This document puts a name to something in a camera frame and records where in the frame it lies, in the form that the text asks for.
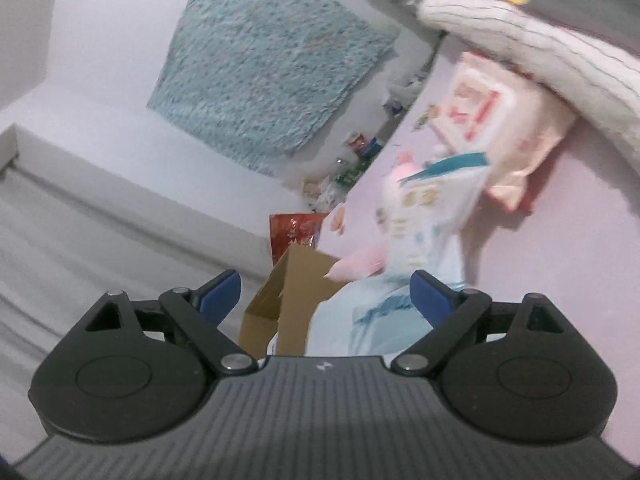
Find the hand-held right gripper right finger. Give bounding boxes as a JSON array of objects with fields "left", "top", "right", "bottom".
[{"left": 390, "top": 269, "right": 563, "bottom": 375}]

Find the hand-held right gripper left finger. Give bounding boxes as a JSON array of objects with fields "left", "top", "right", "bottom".
[{"left": 82, "top": 268, "right": 254, "bottom": 375}]

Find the white plastic bag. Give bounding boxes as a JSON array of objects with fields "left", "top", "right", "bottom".
[{"left": 305, "top": 240, "right": 463, "bottom": 358}]

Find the brown cardboard box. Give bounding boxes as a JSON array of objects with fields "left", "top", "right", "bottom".
[{"left": 239, "top": 244, "right": 346, "bottom": 357}]

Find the pink plush doll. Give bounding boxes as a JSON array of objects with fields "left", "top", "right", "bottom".
[{"left": 324, "top": 150, "right": 416, "bottom": 281}]

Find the white cotton swab packet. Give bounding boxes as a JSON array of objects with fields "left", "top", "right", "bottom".
[{"left": 377, "top": 152, "right": 491, "bottom": 281}]

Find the red gift bag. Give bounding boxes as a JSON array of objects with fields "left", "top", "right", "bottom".
[{"left": 269, "top": 212, "right": 331, "bottom": 267}]

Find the pink printed bed sheet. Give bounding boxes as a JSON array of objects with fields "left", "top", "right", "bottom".
[{"left": 320, "top": 35, "right": 640, "bottom": 361}]

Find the pink tissue packet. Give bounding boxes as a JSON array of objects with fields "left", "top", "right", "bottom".
[{"left": 432, "top": 51, "right": 581, "bottom": 211}]

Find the floral cloth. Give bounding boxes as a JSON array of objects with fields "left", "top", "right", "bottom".
[{"left": 146, "top": 0, "right": 401, "bottom": 177}]

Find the white grey pillow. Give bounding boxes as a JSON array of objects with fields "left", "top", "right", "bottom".
[{"left": 417, "top": 0, "right": 640, "bottom": 161}]

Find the grey blanket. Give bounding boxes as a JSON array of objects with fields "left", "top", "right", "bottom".
[{"left": 420, "top": 0, "right": 640, "bottom": 56}]

